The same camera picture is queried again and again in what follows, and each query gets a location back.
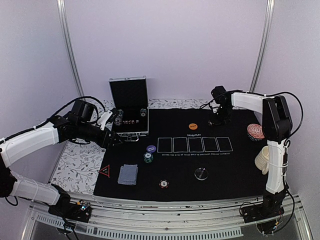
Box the floral white tablecloth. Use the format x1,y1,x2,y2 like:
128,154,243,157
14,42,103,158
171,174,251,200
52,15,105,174
52,100,200,195

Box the red dice row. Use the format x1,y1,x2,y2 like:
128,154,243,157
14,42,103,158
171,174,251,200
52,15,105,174
122,120,139,125

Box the long poker chip stack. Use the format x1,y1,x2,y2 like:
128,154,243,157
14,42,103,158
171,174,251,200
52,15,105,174
114,109,124,127

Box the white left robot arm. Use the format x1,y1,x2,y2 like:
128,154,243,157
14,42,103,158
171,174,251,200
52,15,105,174
0,97,122,217

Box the short poker chip stack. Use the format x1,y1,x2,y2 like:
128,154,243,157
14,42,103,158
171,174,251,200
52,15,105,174
140,108,147,117

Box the orange big blind button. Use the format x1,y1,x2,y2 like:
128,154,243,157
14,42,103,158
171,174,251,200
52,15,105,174
188,123,198,131

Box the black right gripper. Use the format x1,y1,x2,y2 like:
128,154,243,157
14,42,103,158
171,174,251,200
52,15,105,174
209,105,233,127

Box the clear dealer button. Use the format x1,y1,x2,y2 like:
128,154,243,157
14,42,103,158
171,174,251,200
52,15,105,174
194,167,209,181

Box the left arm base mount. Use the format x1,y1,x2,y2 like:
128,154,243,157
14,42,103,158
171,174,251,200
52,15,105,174
48,194,92,223

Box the black poker mat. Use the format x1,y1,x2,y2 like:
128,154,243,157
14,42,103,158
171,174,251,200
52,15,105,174
93,109,268,202

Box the aluminium poker chip case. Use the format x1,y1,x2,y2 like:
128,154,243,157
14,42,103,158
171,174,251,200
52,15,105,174
109,76,149,142

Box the red triangle all-in marker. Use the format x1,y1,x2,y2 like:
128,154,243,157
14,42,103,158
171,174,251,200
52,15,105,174
98,164,110,178

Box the blue patterned card deck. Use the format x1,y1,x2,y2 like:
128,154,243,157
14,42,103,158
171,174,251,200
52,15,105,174
117,164,138,186

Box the purple small blind button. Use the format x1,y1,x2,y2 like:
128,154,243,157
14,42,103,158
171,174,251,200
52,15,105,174
146,145,157,153

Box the orange black poker chips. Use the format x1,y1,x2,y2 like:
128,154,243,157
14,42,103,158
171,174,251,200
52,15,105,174
159,180,169,189

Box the green poker chip pile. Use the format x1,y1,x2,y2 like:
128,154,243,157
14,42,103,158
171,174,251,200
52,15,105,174
143,152,154,163

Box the red patterned round tin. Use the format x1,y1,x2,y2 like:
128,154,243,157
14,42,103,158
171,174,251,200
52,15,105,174
246,123,265,142

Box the aluminium frame post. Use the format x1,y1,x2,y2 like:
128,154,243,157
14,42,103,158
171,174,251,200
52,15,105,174
56,0,85,97
249,0,275,92

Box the left aluminium frame post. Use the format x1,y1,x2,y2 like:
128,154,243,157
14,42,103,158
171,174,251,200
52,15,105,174
56,0,85,97

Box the right aluminium frame post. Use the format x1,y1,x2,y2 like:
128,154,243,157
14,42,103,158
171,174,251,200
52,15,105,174
249,0,275,92

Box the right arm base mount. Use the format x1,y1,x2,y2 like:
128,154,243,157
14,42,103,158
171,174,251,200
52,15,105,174
239,190,286,223

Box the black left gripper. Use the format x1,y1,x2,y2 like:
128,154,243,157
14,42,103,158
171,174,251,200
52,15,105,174
77,121,126,150

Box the cream ribbed mug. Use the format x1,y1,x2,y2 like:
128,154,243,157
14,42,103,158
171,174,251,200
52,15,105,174
254,146,269,175

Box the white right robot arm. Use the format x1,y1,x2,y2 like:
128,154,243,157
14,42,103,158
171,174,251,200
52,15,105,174
211,85,293,195

